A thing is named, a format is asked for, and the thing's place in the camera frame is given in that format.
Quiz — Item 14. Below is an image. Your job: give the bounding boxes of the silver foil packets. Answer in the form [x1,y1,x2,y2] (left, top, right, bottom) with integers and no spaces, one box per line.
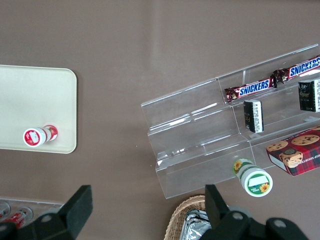
[181,209,214,240]

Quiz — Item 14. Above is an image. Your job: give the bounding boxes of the red strawberry yogurt cup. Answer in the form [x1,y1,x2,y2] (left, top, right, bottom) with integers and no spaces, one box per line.
[22,124,59,148]

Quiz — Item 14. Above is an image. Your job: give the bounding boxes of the beige plastic tray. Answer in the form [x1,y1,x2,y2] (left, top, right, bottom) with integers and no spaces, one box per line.
[0,64,78,154]

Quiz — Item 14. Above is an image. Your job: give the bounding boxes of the small black box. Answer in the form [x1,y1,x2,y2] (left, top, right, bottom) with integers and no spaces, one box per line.
[297,79,320,114]
[242,99,266,134]

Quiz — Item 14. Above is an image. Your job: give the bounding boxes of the oval tan wicker basket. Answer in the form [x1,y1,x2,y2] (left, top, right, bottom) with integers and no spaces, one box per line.
[165,194,213,240]

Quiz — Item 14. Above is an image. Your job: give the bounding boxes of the clear acrylic stepped shelf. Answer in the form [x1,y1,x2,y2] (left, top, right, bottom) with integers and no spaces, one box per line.
[216,43,320,177]
[140,76,256,200]

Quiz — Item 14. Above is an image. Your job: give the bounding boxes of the Snickers chocolate bar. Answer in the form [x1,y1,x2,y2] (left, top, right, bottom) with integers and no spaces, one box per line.
[223,77,279,105]
[272,54,320,85]

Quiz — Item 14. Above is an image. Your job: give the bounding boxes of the red tartan cookie box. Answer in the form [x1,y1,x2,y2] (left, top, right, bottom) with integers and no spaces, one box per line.
[265,125,320,178]

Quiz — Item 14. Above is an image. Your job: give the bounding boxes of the clear acrylic bottle rack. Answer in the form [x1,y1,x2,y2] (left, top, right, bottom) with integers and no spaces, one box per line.
[0,196,64,227]

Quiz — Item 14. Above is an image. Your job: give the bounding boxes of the green white yogurt cup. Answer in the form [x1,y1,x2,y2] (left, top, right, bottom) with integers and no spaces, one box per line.
[232,157,274,198]

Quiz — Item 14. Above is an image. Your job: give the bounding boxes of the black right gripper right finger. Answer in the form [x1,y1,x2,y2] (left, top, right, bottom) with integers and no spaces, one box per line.
[199,184,310,240]

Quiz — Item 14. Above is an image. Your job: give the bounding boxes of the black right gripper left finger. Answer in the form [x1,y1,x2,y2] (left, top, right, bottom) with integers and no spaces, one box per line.
[0,184,94,240]

